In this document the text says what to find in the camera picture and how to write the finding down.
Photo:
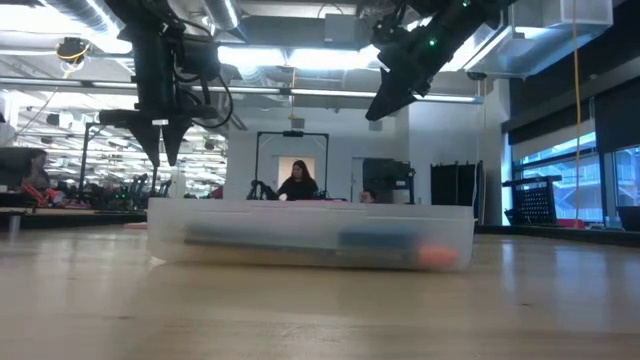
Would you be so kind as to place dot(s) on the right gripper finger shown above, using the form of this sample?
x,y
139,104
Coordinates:
x,y
392,97

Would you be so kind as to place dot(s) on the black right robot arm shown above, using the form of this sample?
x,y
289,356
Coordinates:
x,y
465,20

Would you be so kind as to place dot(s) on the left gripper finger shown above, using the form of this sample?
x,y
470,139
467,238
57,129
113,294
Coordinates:
x,y
172,142
150,142

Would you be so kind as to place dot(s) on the black folding panels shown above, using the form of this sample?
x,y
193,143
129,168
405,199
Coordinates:
x,y
455,185

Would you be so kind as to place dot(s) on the silver round air duct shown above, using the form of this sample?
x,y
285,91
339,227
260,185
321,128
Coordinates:
x,y
225,15

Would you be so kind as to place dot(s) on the black background robot arm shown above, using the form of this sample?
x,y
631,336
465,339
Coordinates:
x,y
260,190

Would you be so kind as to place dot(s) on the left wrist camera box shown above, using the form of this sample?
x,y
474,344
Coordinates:
x,y
200,57

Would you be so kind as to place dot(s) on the large metal ceiling duct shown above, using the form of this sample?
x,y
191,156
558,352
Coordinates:
x,y
540,40

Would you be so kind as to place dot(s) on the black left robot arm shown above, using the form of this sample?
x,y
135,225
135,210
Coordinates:
x,y
150,50

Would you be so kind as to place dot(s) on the dark purple pen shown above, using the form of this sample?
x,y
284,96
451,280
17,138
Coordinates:
x,y
250,232

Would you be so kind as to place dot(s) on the black bin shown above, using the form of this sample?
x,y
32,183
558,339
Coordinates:
x,y
630,218

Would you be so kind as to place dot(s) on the person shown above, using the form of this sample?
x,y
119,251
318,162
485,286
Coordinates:
x,y
367,196
298,189
37,172

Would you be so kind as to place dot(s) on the grey wall speaker box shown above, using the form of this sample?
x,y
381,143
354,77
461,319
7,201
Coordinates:
x,y
298,123
375,125

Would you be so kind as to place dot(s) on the pink and clear pencil case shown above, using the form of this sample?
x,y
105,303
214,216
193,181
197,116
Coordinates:
x,y
300,215

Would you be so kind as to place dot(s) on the blue eraser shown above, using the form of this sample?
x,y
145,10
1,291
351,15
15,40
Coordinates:
x,y
380,238

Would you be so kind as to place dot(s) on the red equipment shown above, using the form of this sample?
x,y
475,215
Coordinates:
x,y
45,196

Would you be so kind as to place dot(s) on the long ceiling tube light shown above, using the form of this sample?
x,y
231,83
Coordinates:
x,y
335,93

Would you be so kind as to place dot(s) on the grey metal post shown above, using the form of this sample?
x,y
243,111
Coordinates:
x,y
15,225

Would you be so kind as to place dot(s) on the black monitor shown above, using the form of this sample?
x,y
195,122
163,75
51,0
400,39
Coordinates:
x,y
12,167

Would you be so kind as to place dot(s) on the black perforated cart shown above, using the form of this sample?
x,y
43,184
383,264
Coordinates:
x,y
535,202

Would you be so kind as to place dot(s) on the black equipment rack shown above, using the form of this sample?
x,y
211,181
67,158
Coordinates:
x,y
387,175

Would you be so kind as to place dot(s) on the black gantry frame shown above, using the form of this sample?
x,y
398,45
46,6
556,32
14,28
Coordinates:
x,y
292,133
85,160

